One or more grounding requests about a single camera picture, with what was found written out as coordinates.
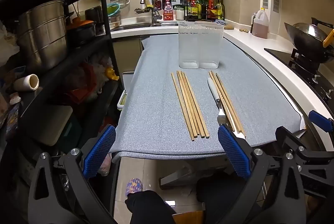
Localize stainless steel sink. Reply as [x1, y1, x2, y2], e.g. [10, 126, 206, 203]
[111, 22, 178, 32]

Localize plastic jug of oil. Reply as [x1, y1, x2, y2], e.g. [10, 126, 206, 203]
[251, 8, 269, 39]

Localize white lidded bin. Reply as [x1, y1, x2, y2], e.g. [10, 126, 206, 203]
[118, 71, 136, 111]

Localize green plastic basin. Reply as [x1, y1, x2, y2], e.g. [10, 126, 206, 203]
[108, 3, 121, 17]

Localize wooden chopstick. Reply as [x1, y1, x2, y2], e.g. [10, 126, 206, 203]
[209, 71, 235, 132]
[183, 72, 210, 137]
[216, 73, 246, 136]
[181, 71, 208, 139]
[211, 71, 242, 134]
[171, 72, 196, 141]
[177, 71, 200, 137]
[179, 71, 204, 139]

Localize person's right leg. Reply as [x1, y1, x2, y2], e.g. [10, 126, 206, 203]
[196, 178, 261, 224]

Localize white paper roll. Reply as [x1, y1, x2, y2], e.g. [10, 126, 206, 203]
[13, 74, 40, 91]

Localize black rack of condiment bottles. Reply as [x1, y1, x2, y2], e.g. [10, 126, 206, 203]
[184, 0, 225, 22]

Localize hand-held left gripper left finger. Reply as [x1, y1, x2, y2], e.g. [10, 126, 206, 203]
[27, 125, 116, 224]

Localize person's leg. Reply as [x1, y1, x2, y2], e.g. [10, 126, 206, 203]
[125, 190, 176, 224]
[196, 178, 261, 224]

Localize black metal shelf rack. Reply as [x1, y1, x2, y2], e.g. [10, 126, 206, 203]
[0, 0, 126, 151]

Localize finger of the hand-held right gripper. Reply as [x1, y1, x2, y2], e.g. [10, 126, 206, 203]
[276, 127, 306, 160]
[309, 110, 334, 134]

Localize white cutting board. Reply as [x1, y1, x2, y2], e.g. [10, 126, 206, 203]
[33, 105, 74, 147]

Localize person's left leg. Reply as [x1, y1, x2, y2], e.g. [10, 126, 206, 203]
[125, 190, 176, 224]

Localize large stainless steel pot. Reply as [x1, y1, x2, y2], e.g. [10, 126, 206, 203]
[16, 0, 69, 73]

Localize clear plastic two-compartment container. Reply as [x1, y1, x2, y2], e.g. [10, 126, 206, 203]
[178, 21, 224, 69]

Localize black wok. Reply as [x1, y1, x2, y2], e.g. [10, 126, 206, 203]
[284, 17, 334, 64]

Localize yellow plastic item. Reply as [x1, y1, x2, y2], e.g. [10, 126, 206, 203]
[105, 67, 120, 81]

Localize black gas stove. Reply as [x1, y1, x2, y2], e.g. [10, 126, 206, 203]
[264, 47, 334, 120]

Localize red dish soap bottle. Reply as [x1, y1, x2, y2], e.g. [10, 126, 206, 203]
[163, 0, 173, 21]

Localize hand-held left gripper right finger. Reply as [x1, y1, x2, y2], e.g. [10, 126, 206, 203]
[206, 125, 307, 224]

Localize black canister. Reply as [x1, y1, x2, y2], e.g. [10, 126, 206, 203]
[85, 6, 104, 35]

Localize grey table cloth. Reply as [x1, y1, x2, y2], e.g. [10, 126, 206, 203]
[110, 33, 304, 160]

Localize black pot with orange lid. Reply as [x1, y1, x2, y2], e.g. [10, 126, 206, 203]
[66, 18, 97, 45]

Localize patterned slipper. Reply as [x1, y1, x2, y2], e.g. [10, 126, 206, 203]
[126, 178, 144, 196]

